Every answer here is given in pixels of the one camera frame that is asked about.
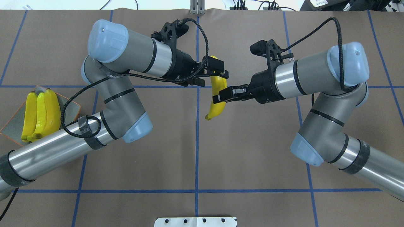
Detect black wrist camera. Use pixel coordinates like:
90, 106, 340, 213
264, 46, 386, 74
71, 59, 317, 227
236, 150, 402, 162
150, 20, 189, 46
250, 40, 294, 63

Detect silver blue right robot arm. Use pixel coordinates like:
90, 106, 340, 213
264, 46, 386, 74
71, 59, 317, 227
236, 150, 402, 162
212, 40, 404, 200

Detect yellow banana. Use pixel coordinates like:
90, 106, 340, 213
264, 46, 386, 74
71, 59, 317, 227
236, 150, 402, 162
28, 92, 47, 142
205, 55, 228, 121
39, 89, 61, 139
21, 91, 37, 142

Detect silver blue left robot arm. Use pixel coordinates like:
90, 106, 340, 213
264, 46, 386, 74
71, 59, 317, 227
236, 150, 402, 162
1, 18, 229, 200

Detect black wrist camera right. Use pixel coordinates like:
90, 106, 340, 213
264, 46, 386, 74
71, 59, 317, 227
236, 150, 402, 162
250, 40, 294, 63

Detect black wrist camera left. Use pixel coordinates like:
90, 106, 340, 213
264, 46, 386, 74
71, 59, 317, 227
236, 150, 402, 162
150, 20, 189, 46

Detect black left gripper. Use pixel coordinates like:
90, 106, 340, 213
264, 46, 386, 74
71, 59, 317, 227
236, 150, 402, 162
167, 49, 229, 87

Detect aluminium frame post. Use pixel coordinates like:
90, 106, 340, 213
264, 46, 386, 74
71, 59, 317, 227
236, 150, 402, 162
189, 0, 206, 16

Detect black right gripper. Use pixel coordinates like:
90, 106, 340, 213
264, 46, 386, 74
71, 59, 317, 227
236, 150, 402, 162
212, 69, 280, 104

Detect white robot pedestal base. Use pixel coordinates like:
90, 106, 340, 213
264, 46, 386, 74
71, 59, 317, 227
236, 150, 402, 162
154, 217, 238, 227

